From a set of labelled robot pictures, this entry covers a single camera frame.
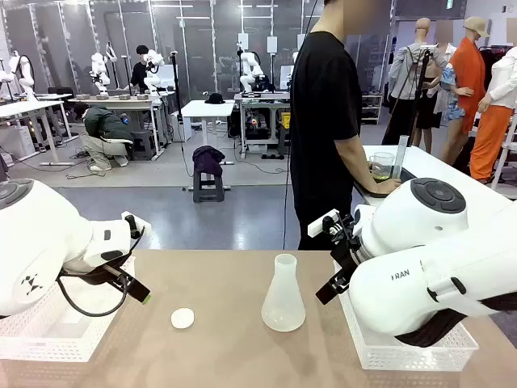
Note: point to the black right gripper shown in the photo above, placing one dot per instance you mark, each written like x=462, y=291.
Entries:
x=349, y=258

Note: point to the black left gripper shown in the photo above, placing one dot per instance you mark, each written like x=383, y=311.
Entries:
x=93, y=275

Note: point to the translucent plastic Erlenmeyer flask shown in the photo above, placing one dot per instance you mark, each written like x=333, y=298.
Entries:
x=282, y=307

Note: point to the white round flask cap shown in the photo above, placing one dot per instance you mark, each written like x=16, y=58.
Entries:
x=182, y=318

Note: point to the white perforated plastic basket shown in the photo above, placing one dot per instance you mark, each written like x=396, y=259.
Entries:
x=404, y=355
x=60, y=343

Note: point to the clear plastic measuring beaker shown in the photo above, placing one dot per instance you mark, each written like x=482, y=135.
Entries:
x=383, y=165

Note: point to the clear graduated cylinder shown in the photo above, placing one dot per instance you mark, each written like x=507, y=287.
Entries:
x=400, y=157

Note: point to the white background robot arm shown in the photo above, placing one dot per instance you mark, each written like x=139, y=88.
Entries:
x=99, y=72
x=155, y=64
x=250, y=72
x=24, y=72

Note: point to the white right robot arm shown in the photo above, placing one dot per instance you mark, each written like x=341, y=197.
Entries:
x=420, y=291

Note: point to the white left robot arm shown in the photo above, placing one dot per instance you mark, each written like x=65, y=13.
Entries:
x=40, y=242

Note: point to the person's right forearm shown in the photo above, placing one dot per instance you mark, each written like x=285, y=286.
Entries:
x=357, y=161

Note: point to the person's right hand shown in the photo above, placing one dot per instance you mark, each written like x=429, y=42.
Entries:
x=387, y=187

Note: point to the person's left hand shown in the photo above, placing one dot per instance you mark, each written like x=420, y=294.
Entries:
x=375, y=165

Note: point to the black plastic tray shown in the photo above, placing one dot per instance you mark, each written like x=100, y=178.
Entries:
x=406, y=174

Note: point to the dark gray step stool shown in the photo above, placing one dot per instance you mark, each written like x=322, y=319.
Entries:
x=142, y=143

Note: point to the dark purple jacket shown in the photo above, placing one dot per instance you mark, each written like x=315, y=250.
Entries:
x=208, y=158

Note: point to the person in green jacket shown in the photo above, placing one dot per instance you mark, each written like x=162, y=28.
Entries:
x=105, y=129

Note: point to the person in black t-shirt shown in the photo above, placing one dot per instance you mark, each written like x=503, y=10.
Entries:
x=319, y=121

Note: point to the yellow box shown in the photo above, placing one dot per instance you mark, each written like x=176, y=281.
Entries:
x=286, y=120

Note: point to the shoe rack with shoes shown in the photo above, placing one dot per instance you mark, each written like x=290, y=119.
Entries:
x=372, y=109

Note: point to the white standing desk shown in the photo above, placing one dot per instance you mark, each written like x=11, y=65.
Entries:
x=208, y=109

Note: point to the black hat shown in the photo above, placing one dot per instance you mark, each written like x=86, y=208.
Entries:
x=214, y=98

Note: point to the long white desk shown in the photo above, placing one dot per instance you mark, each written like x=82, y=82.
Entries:
x=28, y=109

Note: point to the seated person in black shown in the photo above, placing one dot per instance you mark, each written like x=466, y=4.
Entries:
x=139, y=74

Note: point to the mannequin in orange trousers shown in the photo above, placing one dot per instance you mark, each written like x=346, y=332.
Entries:
x=494, y=129

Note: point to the mannequin in gray shirt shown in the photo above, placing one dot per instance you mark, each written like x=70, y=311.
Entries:
x=408, y=72

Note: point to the mannequin with blue patterned cloth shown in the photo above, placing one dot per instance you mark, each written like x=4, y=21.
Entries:
x=450, y=93

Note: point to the mannequin in orange robe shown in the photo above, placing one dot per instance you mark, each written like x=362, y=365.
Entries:
x=468, y=81

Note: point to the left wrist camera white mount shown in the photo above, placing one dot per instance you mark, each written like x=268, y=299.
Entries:
x=137, y=226

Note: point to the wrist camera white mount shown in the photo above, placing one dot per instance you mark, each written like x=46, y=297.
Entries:
x=137, y=226
x=323, y=224

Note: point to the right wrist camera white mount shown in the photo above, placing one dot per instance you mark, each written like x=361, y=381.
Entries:
x=323, y=224

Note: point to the black camera tripod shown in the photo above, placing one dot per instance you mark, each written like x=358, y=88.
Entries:
x=420, y=81

